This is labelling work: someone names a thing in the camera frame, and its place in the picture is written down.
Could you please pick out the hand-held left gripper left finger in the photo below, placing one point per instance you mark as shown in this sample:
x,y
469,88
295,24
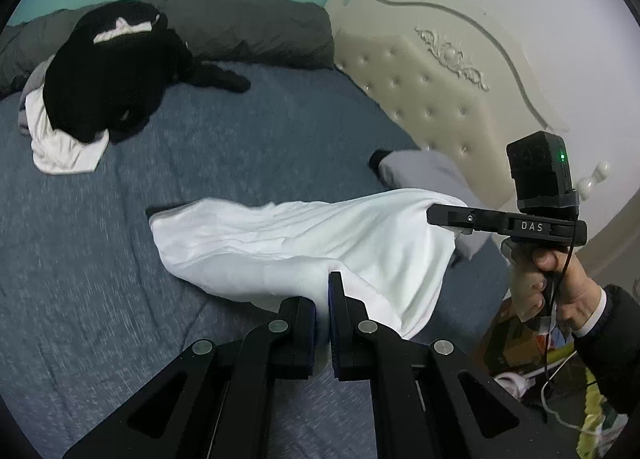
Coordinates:
x,y
311,339

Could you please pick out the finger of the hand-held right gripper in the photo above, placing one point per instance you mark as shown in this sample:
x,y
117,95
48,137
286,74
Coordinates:
x,y
450,216

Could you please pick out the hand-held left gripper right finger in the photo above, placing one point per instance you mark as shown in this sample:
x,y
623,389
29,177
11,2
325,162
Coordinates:
x,y
334,329

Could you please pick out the white shirt with black cuffs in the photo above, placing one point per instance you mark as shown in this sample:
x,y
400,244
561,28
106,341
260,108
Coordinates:
x,y
300,239

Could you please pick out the person's right forearm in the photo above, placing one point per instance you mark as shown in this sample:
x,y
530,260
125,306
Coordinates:
x,y
615,349

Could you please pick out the person's right hand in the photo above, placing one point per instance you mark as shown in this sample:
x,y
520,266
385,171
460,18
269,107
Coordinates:
x,y
570,294

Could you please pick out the grey garment with black trim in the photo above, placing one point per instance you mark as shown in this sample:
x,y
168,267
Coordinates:
x,y
425,169

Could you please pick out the cream tufted headboard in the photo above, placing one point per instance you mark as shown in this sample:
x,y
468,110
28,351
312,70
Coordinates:
x,y
450,89

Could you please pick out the cardboard box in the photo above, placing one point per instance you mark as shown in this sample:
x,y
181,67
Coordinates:
x,y
515,339

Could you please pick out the white power strip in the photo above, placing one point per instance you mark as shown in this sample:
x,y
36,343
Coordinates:
x,y
512,384

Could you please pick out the blue speckled bedspread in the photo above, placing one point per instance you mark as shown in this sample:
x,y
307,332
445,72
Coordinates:
x,y
100,264

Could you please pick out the yellow green bag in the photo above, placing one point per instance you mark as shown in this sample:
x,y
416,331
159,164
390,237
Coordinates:
x,y
600,419

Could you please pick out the dark grey duvet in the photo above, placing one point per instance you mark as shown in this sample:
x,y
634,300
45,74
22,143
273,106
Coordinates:
x,y
260,29

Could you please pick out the white garment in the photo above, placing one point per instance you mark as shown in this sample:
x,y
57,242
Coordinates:
x,y
65,154

